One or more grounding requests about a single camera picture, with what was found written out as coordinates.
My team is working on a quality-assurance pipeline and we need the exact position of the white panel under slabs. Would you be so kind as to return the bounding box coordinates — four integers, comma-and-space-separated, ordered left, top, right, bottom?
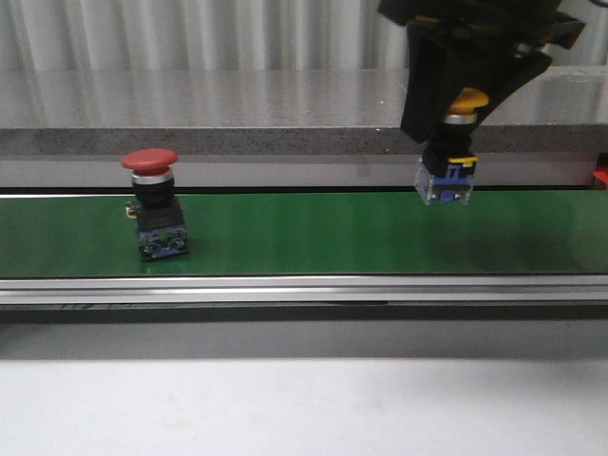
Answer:
1, 152, 598, 192

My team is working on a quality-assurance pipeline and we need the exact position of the white pleated curtain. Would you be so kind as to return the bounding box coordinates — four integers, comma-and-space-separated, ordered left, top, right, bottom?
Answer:
0, 0, 608, 72

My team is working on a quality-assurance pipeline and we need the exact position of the green conveyor belt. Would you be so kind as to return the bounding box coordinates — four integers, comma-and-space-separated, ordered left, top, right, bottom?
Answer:
1, 190, 607, 278

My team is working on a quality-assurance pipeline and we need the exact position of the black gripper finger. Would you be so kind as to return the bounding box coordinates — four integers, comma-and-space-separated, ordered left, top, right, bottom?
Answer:
469, 42, 552, 124
401, 24, 475, 143

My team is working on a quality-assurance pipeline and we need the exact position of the aluminium conveyor side rail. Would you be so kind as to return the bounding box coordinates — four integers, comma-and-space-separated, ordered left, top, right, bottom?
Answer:
1, 275, 607, 307

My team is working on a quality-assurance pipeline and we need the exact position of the red plastic tray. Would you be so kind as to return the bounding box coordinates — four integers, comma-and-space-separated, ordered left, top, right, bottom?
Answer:
592, 166, 608, 190

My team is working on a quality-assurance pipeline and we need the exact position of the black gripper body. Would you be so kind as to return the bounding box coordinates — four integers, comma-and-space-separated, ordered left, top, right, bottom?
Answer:
378, 0, 585, 49

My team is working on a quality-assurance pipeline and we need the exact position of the grey speckled stone slab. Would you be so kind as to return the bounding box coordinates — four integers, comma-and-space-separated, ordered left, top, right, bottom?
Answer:
1, 70, 421, 160

